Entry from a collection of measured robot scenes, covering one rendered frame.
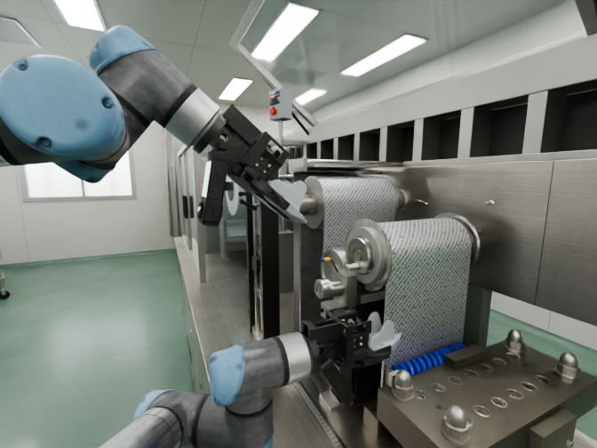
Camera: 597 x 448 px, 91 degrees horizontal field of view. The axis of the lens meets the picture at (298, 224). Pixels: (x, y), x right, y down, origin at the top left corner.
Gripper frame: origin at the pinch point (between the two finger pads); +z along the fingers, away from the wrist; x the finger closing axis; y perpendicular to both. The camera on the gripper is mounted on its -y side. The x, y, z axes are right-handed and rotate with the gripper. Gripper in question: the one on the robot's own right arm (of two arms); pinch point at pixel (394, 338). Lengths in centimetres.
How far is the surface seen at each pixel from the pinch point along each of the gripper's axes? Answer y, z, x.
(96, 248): -90, -148, 556
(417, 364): -5.0, 3.5, -3.1
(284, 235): 7, 7, 74
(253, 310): -12, -15, 47
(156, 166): 51, -44, 556
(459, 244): 17.6, 17.3, -0.1
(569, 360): -2.5, 27.9, -16.9
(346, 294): 7.6, -6.7, 7.2
